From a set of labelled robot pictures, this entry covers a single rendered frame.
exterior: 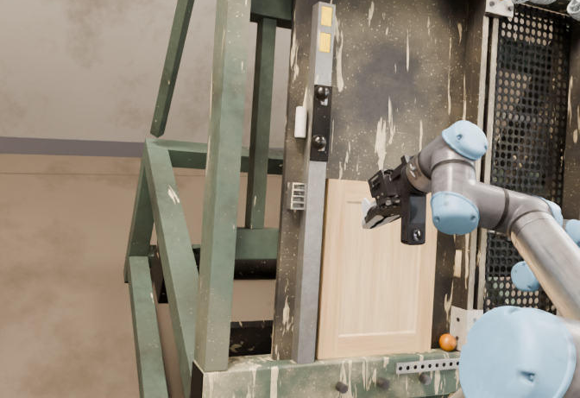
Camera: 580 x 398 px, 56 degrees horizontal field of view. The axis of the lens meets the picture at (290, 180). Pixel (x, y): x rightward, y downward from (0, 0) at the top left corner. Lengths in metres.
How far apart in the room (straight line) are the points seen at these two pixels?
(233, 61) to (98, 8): 2.11
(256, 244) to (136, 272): 1.30
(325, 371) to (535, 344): 0.99
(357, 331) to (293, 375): 0.23
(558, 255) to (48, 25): 3.01
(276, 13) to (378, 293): 0.82
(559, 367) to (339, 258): 0.98
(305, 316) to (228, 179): 0.42
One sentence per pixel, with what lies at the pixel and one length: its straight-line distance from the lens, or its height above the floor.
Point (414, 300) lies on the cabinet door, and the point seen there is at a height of 1.02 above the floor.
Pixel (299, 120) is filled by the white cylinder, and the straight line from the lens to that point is 1.44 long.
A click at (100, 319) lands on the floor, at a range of 2.72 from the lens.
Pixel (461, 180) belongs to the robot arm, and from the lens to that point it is 0.95.
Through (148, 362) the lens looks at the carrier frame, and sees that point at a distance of 2.34.
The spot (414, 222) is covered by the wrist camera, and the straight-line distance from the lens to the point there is 1.09.
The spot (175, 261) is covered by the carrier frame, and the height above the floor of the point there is 0.79.
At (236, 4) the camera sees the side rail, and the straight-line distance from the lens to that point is 1.41.
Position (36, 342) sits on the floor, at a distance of 2.63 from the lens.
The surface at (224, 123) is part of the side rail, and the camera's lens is 1.34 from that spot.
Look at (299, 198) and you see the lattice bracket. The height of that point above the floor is 1.24.
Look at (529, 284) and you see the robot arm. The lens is 1.45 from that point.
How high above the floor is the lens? 1.99
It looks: 29 degrees down
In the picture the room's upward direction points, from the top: 18 degrees clockwise
